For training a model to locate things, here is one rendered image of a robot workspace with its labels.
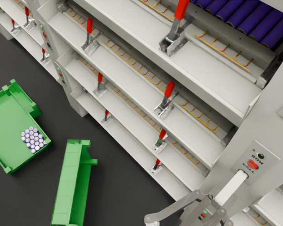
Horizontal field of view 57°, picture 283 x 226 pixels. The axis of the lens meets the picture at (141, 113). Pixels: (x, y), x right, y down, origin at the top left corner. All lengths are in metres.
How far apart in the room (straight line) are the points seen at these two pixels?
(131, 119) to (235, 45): 0.46
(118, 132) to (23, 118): 0.45
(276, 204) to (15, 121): 1.02
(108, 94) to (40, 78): 0.65
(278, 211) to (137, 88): 0.38
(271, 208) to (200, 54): 0.31
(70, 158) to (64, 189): 0.11
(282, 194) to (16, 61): 1.37
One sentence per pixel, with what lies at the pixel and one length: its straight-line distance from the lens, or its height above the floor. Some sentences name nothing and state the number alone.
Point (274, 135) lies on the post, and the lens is 0.38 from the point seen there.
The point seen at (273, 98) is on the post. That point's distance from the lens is 0.33.
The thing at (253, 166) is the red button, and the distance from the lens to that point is 0.44.
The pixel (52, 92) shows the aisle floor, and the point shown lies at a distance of 1.36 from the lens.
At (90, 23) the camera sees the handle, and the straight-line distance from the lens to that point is 0.67.
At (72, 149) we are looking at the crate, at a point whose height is 0.20.
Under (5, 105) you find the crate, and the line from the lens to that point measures 1.27.
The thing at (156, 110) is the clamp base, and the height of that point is 0.55.
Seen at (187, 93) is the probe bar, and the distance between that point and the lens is 0.57.
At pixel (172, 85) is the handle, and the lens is 0.52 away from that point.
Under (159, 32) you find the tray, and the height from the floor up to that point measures 0.74.
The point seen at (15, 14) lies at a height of 0.35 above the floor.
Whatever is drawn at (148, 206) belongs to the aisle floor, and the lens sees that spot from 1.06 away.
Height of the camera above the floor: 1.04
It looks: 58 degrees down
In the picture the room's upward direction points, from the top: straight up
